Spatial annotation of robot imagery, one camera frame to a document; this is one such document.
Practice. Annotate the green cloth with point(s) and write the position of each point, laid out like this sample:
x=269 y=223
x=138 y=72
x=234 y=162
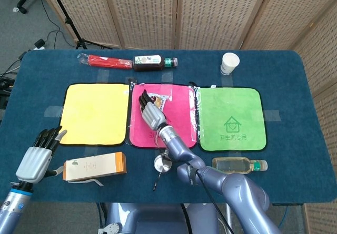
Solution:
x=231 y=118

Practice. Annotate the robot torso base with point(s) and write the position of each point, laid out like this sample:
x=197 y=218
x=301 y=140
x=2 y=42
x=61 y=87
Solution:
x=147 y=218

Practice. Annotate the small metal measuring cup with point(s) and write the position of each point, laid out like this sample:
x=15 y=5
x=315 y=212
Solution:
x=161 y=165

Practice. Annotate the white paper cup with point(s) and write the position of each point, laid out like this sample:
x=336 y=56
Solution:
x=229 y=64

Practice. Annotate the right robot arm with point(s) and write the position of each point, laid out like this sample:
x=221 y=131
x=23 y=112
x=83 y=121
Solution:
x=210 y=178

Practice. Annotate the blue table mat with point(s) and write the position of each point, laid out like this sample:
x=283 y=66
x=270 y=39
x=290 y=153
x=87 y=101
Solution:
x=168 y=60

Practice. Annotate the orange white carton box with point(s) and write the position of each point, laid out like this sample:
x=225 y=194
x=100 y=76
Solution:
x=94 y=167

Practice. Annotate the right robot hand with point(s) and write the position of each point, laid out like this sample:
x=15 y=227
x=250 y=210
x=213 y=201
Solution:
x=152 y=111

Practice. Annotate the pink cloth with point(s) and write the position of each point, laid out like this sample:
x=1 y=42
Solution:
x=181 y=118

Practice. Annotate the black power adapter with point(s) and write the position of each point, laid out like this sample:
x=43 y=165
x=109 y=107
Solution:
x=39 y=44

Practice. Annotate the snack packet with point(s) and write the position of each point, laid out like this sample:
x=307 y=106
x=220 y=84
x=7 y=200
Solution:
x=160 y=100

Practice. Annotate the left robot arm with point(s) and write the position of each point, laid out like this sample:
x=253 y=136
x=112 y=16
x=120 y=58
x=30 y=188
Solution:
x=14 y=207

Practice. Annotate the yellow cloth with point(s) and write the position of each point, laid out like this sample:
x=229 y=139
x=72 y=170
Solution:
x=94 y=114

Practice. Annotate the red chopsticks pack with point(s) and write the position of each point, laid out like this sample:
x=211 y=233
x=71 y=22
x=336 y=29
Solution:
x=108 y=61

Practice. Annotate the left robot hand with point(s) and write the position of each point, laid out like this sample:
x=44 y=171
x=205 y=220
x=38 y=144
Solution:
x=37 y=160

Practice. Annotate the black tripod stand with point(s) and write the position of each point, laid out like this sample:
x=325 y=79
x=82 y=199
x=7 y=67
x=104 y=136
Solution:
x=71 y=21

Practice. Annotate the clear yellow liquid bottle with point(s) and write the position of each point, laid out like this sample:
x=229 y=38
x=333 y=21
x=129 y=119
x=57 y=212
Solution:
x=234 y=165

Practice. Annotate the dark drink bottle green cap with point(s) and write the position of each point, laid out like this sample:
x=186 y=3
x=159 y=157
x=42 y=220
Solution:
x=151 y=62

